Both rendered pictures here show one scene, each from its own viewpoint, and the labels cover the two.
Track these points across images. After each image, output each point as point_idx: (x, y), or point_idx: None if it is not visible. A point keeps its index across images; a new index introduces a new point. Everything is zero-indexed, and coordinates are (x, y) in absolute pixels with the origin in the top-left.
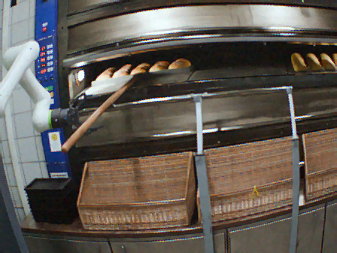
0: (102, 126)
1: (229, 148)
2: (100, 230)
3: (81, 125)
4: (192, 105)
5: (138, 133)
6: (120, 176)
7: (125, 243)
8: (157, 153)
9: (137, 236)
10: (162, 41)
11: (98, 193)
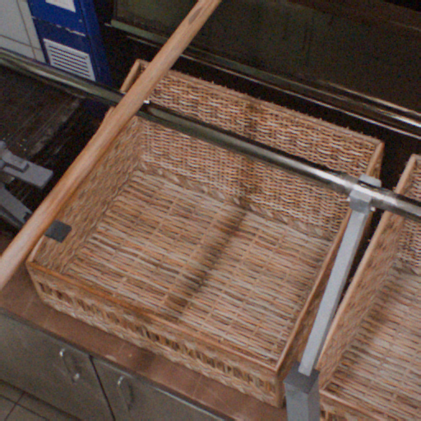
0: (57, 239)
1: None
2: (78, 322)
3: (1, 206)
4: (415, 52)
5: (269, 57)
6: (213, 121)
7: (128, 378)
8: (310, 102)
9: (153, 384)
10: None
11: (154, 131)
